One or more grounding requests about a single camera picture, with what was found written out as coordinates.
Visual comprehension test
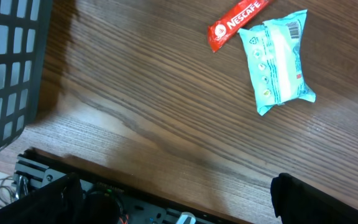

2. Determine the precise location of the red small packet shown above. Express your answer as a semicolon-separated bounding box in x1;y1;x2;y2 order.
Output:
207;0;272;52

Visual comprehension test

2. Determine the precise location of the grey plastic shopping basket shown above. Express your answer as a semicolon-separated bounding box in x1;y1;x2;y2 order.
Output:
0;0;53;151

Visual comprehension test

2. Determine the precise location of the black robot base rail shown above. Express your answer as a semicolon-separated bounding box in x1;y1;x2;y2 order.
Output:
14;148;240;224

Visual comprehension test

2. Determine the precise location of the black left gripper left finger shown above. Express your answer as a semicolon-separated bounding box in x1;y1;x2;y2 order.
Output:
0;173;83;224

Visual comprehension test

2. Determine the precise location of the pale green small packet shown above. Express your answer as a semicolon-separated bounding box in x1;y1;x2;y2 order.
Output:
238;9;316;116

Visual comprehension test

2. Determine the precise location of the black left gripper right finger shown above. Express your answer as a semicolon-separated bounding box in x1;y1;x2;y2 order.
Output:
270;173;358;224

